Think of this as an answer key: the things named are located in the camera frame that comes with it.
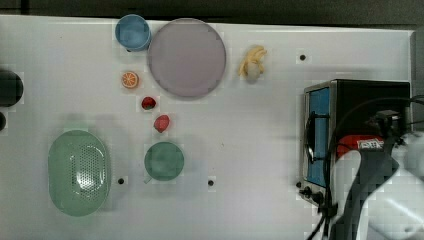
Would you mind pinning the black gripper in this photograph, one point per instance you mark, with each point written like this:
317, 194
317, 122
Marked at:
390, 125

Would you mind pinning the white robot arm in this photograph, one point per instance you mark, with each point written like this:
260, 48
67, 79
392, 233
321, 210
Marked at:
379, 188

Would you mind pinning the black toaster oven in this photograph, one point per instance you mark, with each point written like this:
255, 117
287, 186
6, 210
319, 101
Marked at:
349, 103

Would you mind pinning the peeled banana toy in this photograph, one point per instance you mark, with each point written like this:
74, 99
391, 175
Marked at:
251, 67

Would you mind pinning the purple round plate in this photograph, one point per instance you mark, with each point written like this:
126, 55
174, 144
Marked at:
187, 58

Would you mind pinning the pink strawberry toy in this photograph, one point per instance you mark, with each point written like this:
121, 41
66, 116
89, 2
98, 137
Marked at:
162, 123

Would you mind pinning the green cup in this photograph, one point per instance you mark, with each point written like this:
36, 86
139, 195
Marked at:
164, 161

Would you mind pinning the red strawberry toy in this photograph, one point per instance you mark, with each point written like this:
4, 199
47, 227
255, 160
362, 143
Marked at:
148, 103

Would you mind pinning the orange slice toy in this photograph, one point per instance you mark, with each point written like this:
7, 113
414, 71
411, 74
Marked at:
130, 80

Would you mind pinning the blue cup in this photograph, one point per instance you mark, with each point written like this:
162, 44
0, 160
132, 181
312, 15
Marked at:
133, 33

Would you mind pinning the green oval colander basket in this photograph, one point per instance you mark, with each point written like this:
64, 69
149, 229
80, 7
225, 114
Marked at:
79, 175

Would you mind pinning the black round object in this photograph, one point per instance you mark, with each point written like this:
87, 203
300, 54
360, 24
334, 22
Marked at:
11, 88

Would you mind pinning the black oven door handle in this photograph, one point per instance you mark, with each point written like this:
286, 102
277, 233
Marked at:
316, 137

